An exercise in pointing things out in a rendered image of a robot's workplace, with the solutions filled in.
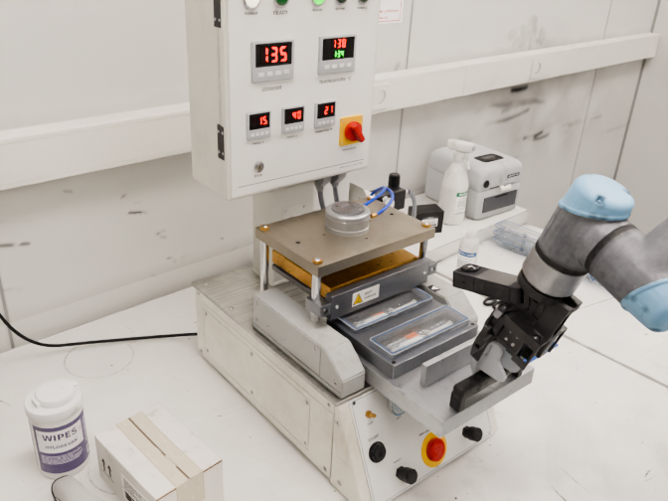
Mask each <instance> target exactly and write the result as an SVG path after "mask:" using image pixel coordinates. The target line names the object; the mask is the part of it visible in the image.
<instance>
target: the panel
mask: <svg viewBox="0 0 668 501"><path fill-rule="evenodd" d="M387 399H388V398H386V397H385V396H384V395H383V394H381V393H380V392H379V391H377V390H376V389H373V390H371V391H369V392H367V393H365V394H363V395H361V396H359V397H357V398H355V399H353V400H351V401H349V407H350V411H351V415H352V419H353V424H354V428H355V431H356V435H357V440H358V444H359V448H360V453H361V457H362V461H363V465H364V470H365V474H366V478H367V483H368V487H369V491H370V495H371V500H372V501H391V500H392V499H394V498H395V497H397V496H398V495H400V494H401V493H403V492H404V491H406V490H408V489H409V488H411V487H412V486H414V485H415V484H417V483H418V482H420V481H421V480H423V479H425V478H426V477H428V476H429V475H431V474H432V473H434V472H435V471H437V469H439V468H440V467H442V466H444V465H445V464H447V463H448V462H450V461H451V460H453V459H454V458H456V457H457V456H459V455H461V454H462V453H464V452H465V451H467V450H468V449H470V448H471V447H473V446H474V445H476V444H478V443H479V442H481V441H482V440H484V439H485V438H487V437H488V436H490V435H491V434H493V431H492V426H491V421H490V417H489V412H488V410H486V411H485V412H483V413H482V414H480V415H478V416H477V417H474V418H473V419H471V420H469V421H468V422H466V423H465V424H463V425H461V426H460V427H458V428H456V429H455V430H453V431H451V432H450V433H448V434H446V435H445V436H443V437H442V438H441V439H442V440H443V442H444V445H445V453H444V456H443V458H442V459H441V460H440V461H437V462H434V461H431V460H429V459H428V458H427V455H426V446H427V444H428V442H429V441H430V440H431V439H432V438H434V437H438V436H436V435H435V434H434V433H432V432H431V431H430V430H428V429H427V428H426V427H425V426H423V425H422V424H421V423H419V422H418V421H417V420H415V419H414V418H413V417H411V416H410V415H409V414H407V413H403V414H402V415H400V416H394V415H392V414H391V413H390V412H389V411H388V408H387ZM467 425H468V426H469V427H471V426H476V427H480V428H481V429H482V432H483V435H482V438H481V440H480V441H478V442H476V441H472V440H469V439H468V438H465V437H464V436H463V435H462V429H463V428H464V427H466V426H467ZM438 438H439V437H438ZM377 443H380V444H382V445H384V446H385V448H386V456H385V458H384V459H383V460H382V461H380V462H378V461H375V460H374V459H373V458H372V455H371V452H372V448H373V447H374V445H375V444H377ZM400 466H403V467H410V468H413V469H415V470H416V471H417V481H416V483H414V484H412V485H410V484H407V483H405V482H403V481H402V480H400V479H399V478H398V477H397V476H396V472H397V468H399V467H400Z"/></svg>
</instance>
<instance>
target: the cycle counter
mask: <svg viewBox="0 0 668 501"><path fill-rule="evenodd" d="M259 58H260V65H271V64H280V63H288V44H284V45H272V46H261V47H259Z"/></svg>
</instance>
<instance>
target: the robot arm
mask: <svg viewBox="0 0 668 501"><path fill-rule="evenodd" d="M633 207H634V199H633V198H632V197H631V196H630V193H629V191H628V190H627V189H626V188H624V187H623V186H622V185H620V184H619V183H617V182H616V181H614V180H612V179H610V178H607V177H605V176H601V175H597V174H584V175H581V176H579V177H578V178H577V179H576V180H575V181H574V183H573V184H572V186H571V187H570V189H569V190H568V192H567V193H566V195H565V196H564V198H562V199H560V201H559V203H558V207H557V208H556V210H555V211H554V212H553V214H552V216H551V217H550V219H549V221H548V222H547V224H546V226H545V227H544V229H543V231H542V232H541V234H540V236H539V237H538V239H537V240H536V242H535V243H534V245H533V247H532V248H531V250H530V252H529V253H528V255H527V257H526V258H525V260H524V262H523V264H522V268H521V270H520V271H519V273H518V275H515V274H511V273H507V272H503V271H499V270H495V269H491V268H487V267H484V266H480V265H477V264H472V263H468V264H465V265H463V266H461V267H460V268H458V269H456V270H454V271H453V272H452V286H453V287H456V288H460V289H463V290H467V291H470V292H474V293H477V294H481V295H484V296H487V297H491V298H494V299H498V300H501V304H500V305H498V306H497V307H496V308H495V309H494V310H493V311H492V312H491V314H490V315H489V317H488V318H487V319H486V321H485V323H484V326H483V328H482V329H481V331H480V332H479V334H478V335H477V337H476V338H475V340H474V342H473V345H472V348H471V352H470V355H471V356H470V364H471V371H472V373H473V374H475V373H477V372H478V371H480V370H481V371H483V372H484V373H486V374H487V375H489V376H490V377H492V378H494V379H495V380H497V381H498V382H504V381H505V380H506V373H505V371H504V369H503V368H505V369H506V370H508V371H510V372H512V373H517V372H518V371H519V370H520V368H521V369H522V370H523V371H524V370H525V369H526V367H527V366H528V364H529V363H530V362H531V360H532V359H533V357H537V358H538V359H539V358H541V357H542V356H543V355H545V354H546V352H547V351H548V352H549V353H551V351H552V350H553V349H554V347H555V346H556V345H557V343H558V342H559V340H560V339H561V338H562V336H563V335H564V334H565V332H566V331H567V329H568V327H567V326H565V325H564V324H565V323H566V321H567V320H568V318H569V317H570V316H571V314H572V313H574V312H575V311H577V310H578V309H579V308H580V307H581V305H582V304H583V302H582V301H580V300H579V299H578V298H577V297H576V296H574V293H575V291H576V290H577V289H578V287H579V286H580V284H581V283H582V281H583V280H584V279H585V277H586V275H587V274H588V273H589V274H590V275H591V276H592V277H593V278H594V279H595V280H596V281H597V282H598V283H600V284H601V285H602V286H603V287H604V288H605V289H606V290H607V291H608V292H609V293H610V294H611V295H612V296H613V297H614V298H615V299H616V300H617V301H618V302H619V303H620V306H621V308H622V309H623V310H625V311H627V312H629V313H630V314H631V315H632V316H633V317H635V318H636V319H637V320H638V321H639V322H640V323H641V324H642V325H643V326H645V327H646V328H647V329H648V330H650V331H652V332H657V333H659V332H666V331H668V218H667V219H665V220H664V221H663V222H662V223H660V224H659V225H658V226H657V227H655V228H654V229H653V230H652V231H650V232H649V233H648V234H647V235H644V234H643V233H642V232H641V231H640V230H638V229H637V228H636V227H635V226H634V225H633V224H632V223H630V222H629V221H628V220H627V219H628V218H629V217H630V216H631V211H632V209H633ZM558 336H559V337H558ZM557 337H558V338H557ZM555 340H556V341H555ZM554 341H555V342H554ZM552 344H553V345H552ZM523 358H524V359H526V360H527V362H526V363H525V362H524V361H523V360H522V359H523Z"/></svg>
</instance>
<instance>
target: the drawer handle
mask: <svg viewBox="0 0 668 501"><path fill-rule="evenodd" d="M503 369H504V371H505V373H506V376H508V375H510V374H512V375H513V376H515V377H516V378H519V377H520V376H522V372H523V370H522V369H521V368H520V370H519V371H518V372H517V373H512V372H510V371H508V370H506V369H505V368H503ZM496 382H498V381H497V380H495V379H494V378H492V377H490V376H489V375H487V374H486V373H484V372H483V371H481V370H480V371H478V372H477V373H475V374H473V375H471V376H469V377H468V378H466V379H464V380H462V381H460V382H458V383H457V384H455V385H454V386H453V391H452V392H451V396H450V402H449V405H450V406H451V407H452V408H454V409H455V410H456V411H458V412H461V411H463V410H464V405H465V400H467V399H468V398H470V397H472V396H474V395H475V394H477V393H479V392H480V391H482V390H484V389H486V388H487V387H489V386H491V385H493V384H494V383H496Z"/></svg>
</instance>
